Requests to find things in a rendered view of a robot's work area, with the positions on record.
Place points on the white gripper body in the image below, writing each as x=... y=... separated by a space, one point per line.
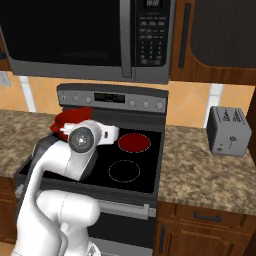
x=114 y=134

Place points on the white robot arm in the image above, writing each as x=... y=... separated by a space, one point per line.
x=56 y=213

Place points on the grey stove knob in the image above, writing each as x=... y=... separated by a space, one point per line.
x=63 y=98
x=132 y=103
x=160 y=106
x=88 y=99
x=75 y=98
x=145 y=104

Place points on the black and grey stove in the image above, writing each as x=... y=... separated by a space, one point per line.
x=146 y=160

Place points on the red saucepan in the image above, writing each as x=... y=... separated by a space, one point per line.
x=75 y=115

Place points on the black oven door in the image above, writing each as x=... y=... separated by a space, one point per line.
x=128 y=230

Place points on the black and grey microwave oven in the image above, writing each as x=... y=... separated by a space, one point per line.
x=151 y=40

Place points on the grey toaster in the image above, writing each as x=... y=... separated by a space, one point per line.
x=226 y=133

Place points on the black microwave door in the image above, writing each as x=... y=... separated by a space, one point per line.
x=63 y=30

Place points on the brown wooden base cabinet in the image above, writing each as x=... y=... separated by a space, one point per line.
x=7 y=210

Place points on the brown base cabinet door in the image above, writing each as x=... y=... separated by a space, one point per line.
x=200 y=241

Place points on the brown wooden drawer front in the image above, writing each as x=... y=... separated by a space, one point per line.
x=233 y=216

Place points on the white wall outlet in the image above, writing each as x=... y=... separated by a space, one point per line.
x=4 y=79

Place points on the brown wooden wall cabinet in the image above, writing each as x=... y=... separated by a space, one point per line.
x=3 y=61

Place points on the brown wall cabinet door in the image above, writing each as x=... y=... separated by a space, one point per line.
x=220 y=36

